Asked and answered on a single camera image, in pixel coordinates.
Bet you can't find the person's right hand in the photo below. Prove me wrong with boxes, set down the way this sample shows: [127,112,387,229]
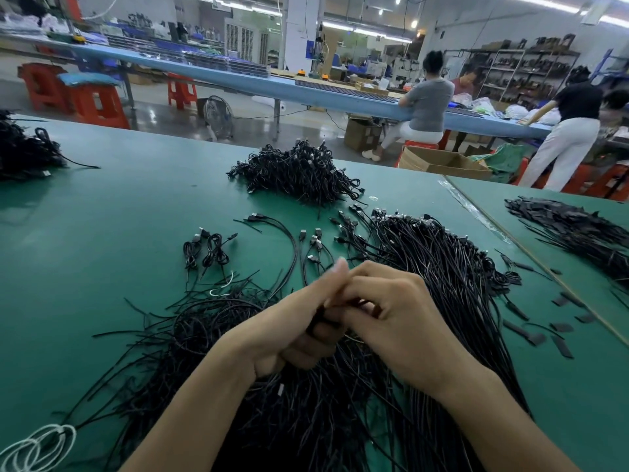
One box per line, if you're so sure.
[324,260,473,399]

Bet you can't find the person's left hand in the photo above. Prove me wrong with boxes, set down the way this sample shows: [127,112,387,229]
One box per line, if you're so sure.
[221,257,352,380]

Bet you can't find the bundle of long black cables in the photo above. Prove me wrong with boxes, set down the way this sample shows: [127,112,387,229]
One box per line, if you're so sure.
[329,203,537,472]

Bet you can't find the pile of black cables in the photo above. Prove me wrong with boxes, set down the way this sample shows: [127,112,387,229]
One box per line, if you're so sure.
[59,213,424,472]

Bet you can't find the heap of black cables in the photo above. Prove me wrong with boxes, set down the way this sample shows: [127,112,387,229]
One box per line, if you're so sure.
[228,140,365,207]
[0,109,100,181]

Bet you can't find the spread of straight black cables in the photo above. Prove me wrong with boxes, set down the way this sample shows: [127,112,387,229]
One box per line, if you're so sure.
[505,196,629,286]

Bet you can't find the person's right forearm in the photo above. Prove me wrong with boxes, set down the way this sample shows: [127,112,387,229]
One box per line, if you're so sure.
[432,366,581,472]

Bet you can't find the person's left forearm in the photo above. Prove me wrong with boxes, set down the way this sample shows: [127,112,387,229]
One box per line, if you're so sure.
[120,351,269,472]

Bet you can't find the scattered dark tie pieces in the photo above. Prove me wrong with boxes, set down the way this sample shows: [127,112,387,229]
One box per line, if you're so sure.
[494,248,598,360]

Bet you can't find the open cardboard box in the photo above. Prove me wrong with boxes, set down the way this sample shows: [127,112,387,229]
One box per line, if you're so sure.
[397,145,493,181]

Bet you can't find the green bag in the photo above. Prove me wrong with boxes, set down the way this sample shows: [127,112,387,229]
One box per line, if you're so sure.
[474,142,532,183]

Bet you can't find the small cardboard box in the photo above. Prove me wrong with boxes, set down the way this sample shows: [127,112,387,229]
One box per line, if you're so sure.
[344,115,385,151]

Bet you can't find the grey floor fan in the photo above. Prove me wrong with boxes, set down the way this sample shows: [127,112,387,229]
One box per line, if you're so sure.
[199,95,235,142]

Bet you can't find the red plastic stool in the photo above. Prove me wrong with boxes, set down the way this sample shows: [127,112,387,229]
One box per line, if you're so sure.
[565,162,629,201]
[18,62,65,112]
[165,73,198,111]

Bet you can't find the pile of white bags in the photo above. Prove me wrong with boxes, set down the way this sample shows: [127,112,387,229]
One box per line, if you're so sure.
[472,96,562,124]

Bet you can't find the long blue workbench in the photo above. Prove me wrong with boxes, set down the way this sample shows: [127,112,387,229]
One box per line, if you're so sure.
[29,34,554,142]

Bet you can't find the metal storage shelf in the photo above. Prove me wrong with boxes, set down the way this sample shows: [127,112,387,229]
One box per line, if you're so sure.
[467,34,581,104]

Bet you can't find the red stool with blue seat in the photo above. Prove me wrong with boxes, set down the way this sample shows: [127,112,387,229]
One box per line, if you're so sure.
[57,71,132,130]

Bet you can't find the white pillar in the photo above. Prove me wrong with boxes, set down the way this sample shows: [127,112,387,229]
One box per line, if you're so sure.
[282,0,324,73]

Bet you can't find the blue metal rack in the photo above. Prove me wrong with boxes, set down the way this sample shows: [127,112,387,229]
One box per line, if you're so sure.
[590,49,629,89]

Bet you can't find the bunch of white wire rings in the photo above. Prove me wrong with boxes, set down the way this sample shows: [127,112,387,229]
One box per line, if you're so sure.
[0,422,78,472]

